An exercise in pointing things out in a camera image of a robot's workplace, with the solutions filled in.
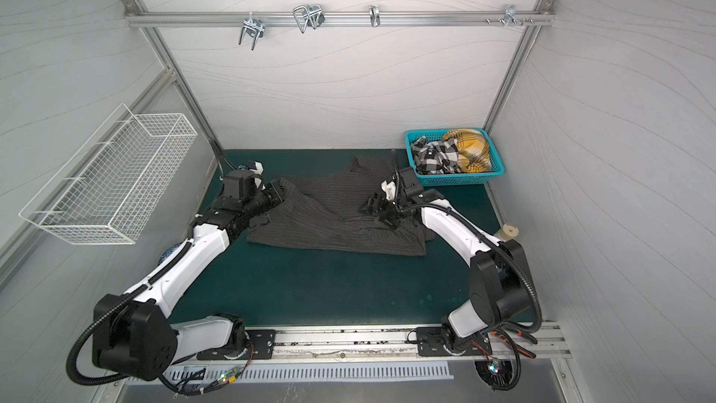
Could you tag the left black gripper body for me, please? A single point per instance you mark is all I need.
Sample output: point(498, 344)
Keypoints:
point(264, 201)

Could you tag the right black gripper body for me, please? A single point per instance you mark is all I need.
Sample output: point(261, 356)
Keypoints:
point(385, 209)

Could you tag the dark grey striped shirt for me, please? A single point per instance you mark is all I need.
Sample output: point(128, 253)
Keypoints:
point(325, 213)

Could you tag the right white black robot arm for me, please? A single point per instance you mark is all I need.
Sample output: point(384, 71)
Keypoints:
point(501, 290)

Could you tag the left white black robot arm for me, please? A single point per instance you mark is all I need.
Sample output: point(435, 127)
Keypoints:
point(131, 334)

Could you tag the black white plaid shirt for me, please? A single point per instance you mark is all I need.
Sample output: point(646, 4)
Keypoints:
point(440, 157)

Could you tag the blue white ceramic plate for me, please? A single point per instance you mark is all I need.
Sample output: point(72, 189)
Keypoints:
point(167, 253)

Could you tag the teal plastic basket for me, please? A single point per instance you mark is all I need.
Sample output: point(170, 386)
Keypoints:
point(458, 179)

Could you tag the yellow plaid shirt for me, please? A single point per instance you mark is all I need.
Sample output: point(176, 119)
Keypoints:
point(473, 150)

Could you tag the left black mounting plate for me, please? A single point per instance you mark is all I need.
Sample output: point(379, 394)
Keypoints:
point(254, 343)

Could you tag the black mounting plate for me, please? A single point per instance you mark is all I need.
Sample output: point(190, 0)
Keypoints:
point(254, 343)
point(444, 341)

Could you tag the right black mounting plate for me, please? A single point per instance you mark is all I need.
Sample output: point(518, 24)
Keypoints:
point(444, 341)

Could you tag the white ventilation grille strip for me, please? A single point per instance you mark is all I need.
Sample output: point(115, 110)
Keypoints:
point(285, 373)

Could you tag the metal u-bolt clamp left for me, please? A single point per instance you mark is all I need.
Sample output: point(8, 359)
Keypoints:
point(252, 30)

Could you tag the metal u-bolt clamp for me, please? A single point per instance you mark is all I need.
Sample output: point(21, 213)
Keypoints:
point(252, 30)
point(308, 16)

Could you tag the small metal hook clamp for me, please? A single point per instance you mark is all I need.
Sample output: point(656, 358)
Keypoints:
point(374, 16)

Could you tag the metal u-bolt clamp middle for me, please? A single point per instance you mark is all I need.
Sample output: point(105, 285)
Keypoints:
point(308, 16)

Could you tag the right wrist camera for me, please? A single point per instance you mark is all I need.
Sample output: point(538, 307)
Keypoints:
point(402, 186)

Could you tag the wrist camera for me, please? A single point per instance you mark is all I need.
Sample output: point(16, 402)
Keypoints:
point(245, 182)
point(402, 186)

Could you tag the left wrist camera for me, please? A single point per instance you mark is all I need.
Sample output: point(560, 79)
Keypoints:
point(245, 182)

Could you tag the white wire wall basket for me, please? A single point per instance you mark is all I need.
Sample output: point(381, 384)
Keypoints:
point(106, 192)

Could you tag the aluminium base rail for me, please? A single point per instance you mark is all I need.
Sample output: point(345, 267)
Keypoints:
point(388, 343)

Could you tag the aluminium crossbar rail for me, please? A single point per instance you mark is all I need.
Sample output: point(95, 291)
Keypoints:
point(334, 19)

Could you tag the metal bracket clamp right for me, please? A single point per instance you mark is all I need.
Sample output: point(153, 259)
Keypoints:
point(510, 18)

